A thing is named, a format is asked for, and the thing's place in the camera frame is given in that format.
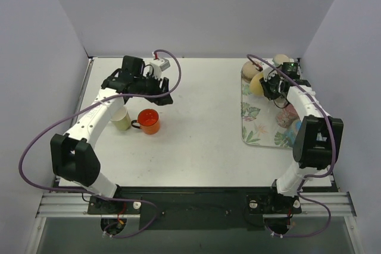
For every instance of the aluminium rail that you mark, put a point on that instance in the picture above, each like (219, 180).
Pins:
(71, 205)

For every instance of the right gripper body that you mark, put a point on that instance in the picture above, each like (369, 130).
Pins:
(268, 88)

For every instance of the yellow mug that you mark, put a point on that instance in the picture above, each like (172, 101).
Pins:
(255, 86)

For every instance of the beige round mug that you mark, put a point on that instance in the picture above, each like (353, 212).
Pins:
(248, 71)

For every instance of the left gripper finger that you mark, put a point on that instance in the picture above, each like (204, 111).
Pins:
(162, 100)
(165, 85)

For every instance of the light green mug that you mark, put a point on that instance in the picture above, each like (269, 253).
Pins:
(121, 119)

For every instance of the floral serving tray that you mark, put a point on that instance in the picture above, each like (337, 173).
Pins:
(259, 126)

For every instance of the orange mug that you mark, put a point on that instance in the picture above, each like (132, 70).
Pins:
(148, 121)

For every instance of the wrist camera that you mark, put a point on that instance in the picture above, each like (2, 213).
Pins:
(157, 67)
(268, 69)

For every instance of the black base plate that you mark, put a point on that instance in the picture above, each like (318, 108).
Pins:
(199, 208)

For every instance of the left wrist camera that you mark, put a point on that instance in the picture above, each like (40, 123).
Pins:
(157, 67)

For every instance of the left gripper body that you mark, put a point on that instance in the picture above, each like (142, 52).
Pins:
(159, 86)

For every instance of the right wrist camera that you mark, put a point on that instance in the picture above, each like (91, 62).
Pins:
(268, 69)

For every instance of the pink patterned mug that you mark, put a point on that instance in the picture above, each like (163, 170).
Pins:
(286, 116)

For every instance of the tall teal floral mug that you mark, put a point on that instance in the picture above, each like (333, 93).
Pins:
(279, 59)

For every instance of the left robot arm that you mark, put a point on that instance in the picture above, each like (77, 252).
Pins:
(73, 155)

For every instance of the blue glazed mug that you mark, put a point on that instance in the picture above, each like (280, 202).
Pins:
(291, 132)

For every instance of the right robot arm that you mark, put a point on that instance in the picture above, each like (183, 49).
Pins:
(316, 146)

